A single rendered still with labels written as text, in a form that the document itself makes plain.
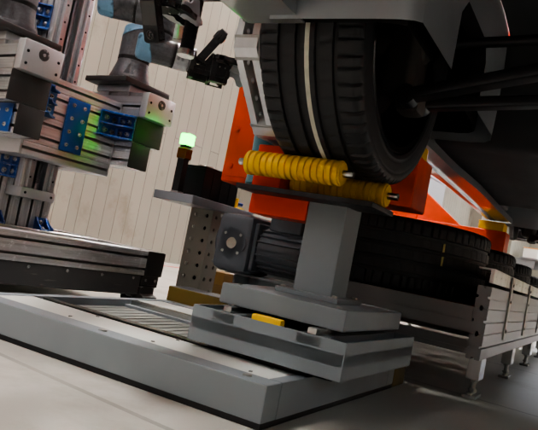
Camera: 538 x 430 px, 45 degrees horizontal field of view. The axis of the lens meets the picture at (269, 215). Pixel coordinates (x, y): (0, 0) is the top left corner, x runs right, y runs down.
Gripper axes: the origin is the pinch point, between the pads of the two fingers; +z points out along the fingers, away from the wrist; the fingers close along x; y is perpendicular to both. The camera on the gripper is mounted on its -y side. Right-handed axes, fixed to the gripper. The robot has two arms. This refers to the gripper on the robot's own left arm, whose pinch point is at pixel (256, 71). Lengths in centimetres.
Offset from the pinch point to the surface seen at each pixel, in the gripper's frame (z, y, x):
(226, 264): 4, 58, -4
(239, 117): 4.7, 8.2, -32.0
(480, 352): 76, 69, 25
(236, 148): 5.7, 19.4, -30.3
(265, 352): 0, 72, 59
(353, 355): 15, 69, 67
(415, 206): 54, 30, 11
